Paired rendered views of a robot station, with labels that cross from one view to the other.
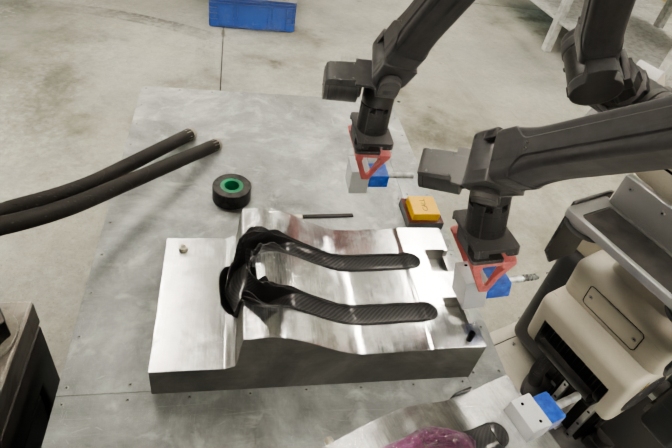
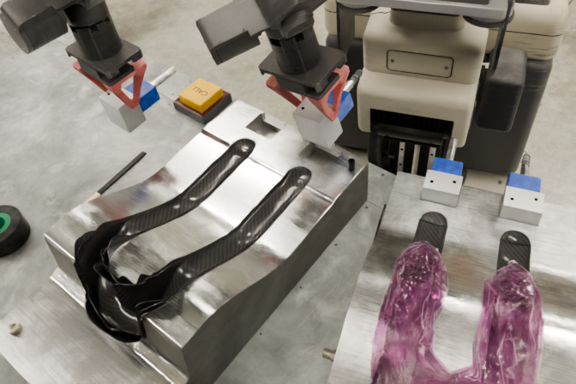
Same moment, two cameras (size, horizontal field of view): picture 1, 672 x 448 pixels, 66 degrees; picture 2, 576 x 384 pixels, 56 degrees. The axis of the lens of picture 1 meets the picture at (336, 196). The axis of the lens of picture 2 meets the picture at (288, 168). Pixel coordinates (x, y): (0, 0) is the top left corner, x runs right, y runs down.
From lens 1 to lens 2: 0.15 m
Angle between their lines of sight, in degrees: 23
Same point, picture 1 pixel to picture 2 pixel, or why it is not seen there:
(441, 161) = (225, 21)
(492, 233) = (314, 57)
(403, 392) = (335, 258)
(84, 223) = not seen: outside the picture
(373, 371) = (301, 265)
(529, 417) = (445, 186)
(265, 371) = (218, 355)
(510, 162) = not seen: outside the picture
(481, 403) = (402, 209)
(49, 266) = not seen: outside the picture
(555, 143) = not seen: outside the picture
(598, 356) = (431, 102)
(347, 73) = (36, 3)
